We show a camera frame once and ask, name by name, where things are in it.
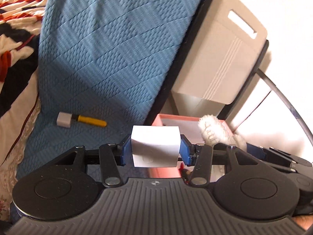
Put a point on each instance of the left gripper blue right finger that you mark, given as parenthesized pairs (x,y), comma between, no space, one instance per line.
(200,156)

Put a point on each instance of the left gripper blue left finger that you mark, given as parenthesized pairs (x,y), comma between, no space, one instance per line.
(115,159)

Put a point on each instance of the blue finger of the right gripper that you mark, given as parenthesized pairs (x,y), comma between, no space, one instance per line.
(256,151)

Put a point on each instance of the white plush toy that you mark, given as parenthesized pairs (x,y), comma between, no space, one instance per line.
(215,131)

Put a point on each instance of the large white charger cube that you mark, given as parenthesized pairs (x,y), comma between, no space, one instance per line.
(155,146)

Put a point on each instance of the yellow handled screwdriver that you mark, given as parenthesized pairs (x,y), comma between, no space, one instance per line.
(89,120)

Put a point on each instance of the small white plug charger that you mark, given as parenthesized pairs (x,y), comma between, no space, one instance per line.
(65,119)

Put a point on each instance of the red dragon figurine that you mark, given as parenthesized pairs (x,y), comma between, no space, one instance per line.
(185,174)

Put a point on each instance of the person's right hand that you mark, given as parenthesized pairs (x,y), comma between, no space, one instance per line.
(304,221)

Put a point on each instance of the pink cardboard box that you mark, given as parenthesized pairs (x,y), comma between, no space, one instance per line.
(188,126)

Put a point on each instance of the lace floral bed sheet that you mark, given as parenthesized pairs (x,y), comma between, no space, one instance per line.
(15,157)

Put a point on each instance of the blue textured sofa cover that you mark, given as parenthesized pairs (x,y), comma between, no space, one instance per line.
(104,59)

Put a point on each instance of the red white black quilt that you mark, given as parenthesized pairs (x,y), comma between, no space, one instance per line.
(20,30)

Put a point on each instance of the dark curved metal rail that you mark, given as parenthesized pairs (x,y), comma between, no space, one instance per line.
(287,103)

